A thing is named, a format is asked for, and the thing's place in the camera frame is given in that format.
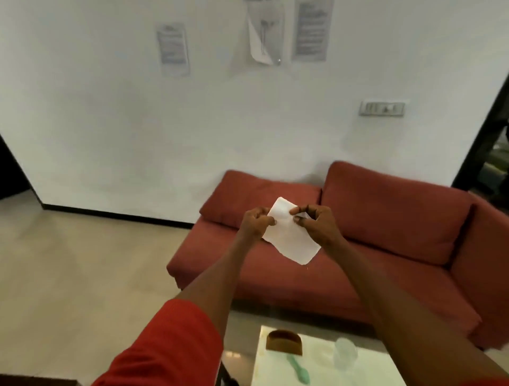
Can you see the person's right hand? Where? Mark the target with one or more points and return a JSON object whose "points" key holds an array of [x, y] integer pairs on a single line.
{"points": [[320, 226]]}

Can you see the person's left hand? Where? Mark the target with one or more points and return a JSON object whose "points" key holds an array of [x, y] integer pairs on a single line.
{"points": [[252, 226]]}

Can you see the single white napkin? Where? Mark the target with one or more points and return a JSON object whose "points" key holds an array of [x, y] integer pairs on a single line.
{"points": [[290, 238]]}

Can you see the clear drinking glass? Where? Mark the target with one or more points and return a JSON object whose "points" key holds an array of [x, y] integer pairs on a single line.
{"points": [[345, 354]]}

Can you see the person's left forearm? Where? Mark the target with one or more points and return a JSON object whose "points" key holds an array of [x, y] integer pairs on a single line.
{"points": [[216, 286]]}

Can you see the person's right forearm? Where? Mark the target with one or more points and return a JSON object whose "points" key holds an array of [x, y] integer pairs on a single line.
{"points": [[397, 318]]}

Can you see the small red sofa cushion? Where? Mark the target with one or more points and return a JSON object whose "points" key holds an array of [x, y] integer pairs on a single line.
{"points": [[238, 199]]}

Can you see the red fabric sofa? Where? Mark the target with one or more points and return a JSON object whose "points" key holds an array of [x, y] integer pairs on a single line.
{"points": [[278, 278]]}

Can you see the large red sofa cushion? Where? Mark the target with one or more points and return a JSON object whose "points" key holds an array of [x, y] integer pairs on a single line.
{"points": [[397, 210]]}

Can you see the brown wooden napkin holder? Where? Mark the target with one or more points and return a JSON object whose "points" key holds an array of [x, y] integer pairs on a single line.
{"points": [[284, 344]]}

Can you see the black skirting board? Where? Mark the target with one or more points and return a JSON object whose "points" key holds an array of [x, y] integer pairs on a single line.
{"points": [[119, 215]]}

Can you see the teal plastic spoon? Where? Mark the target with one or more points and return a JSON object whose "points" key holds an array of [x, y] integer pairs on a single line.
{"points": [[300, 372]]}

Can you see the white table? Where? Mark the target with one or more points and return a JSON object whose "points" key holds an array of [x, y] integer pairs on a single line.
{"points": [[326, 374]]}

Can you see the red sweater sleeve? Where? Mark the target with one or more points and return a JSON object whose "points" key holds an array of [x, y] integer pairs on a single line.
{"points": [[167, 350], [493, 382]]}

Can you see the black wooden door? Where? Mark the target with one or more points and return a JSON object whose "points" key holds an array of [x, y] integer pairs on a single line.
{"points": [[483, 135]]}

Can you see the paper sheet with figure drawing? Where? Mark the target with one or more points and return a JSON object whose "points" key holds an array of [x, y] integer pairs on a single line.
{"points": [[264, 36]]}

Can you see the short printed text paper sheet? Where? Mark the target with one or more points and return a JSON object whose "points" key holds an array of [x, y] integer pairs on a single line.
{"points": [[173, 49]]}

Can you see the tall printed text paper sheet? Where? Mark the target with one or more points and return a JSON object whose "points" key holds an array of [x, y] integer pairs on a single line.
{"points": [[313, 32]]}

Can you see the white wall switch plate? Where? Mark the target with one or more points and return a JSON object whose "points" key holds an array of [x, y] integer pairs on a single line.
{"points": [[381, 109]]}

